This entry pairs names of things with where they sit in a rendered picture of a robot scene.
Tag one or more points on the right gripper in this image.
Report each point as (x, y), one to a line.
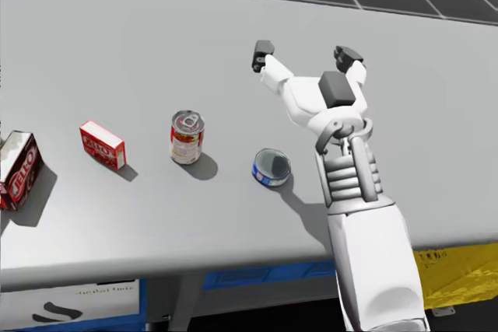
(311, 100)

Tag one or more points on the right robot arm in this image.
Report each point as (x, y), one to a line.
(369, 246)

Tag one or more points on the blue flat can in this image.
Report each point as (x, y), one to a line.
(271, 167)

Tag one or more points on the red and white can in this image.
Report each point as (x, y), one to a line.
(186, 137)

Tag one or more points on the blue box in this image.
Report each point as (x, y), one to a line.
(264, 273)

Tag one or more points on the red and white carton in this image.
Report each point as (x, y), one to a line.
(103, 145)

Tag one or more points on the yellow box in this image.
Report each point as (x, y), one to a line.
(457, 277)

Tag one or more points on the white box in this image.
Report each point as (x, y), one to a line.
(66, 305)

